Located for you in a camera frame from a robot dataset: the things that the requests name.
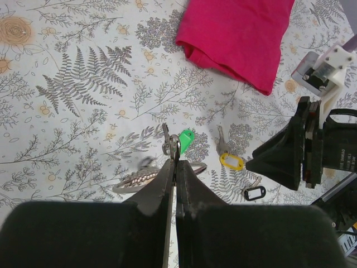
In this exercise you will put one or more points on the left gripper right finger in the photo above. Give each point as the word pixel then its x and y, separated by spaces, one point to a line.
pixel 213 233

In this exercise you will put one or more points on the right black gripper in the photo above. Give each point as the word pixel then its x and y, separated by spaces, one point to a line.
pixel 309 140

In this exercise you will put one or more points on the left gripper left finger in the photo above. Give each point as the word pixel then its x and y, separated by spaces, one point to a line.
pixel 133 233

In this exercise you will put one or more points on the large metal keyring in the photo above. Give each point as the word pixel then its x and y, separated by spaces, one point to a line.
pixel 137 180

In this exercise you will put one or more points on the black tag key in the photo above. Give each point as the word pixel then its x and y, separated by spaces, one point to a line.
pixel 254 191

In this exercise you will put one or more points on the yellow tag key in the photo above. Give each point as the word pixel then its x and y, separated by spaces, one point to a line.
pixel 225 157

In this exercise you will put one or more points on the green tag key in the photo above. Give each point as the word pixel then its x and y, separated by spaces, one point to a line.
pixel 186 138

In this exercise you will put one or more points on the folded magenta cloth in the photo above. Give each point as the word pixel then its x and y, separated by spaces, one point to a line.
pixel 240 38

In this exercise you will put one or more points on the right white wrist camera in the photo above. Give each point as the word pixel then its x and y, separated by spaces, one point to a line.
pixel 324 75

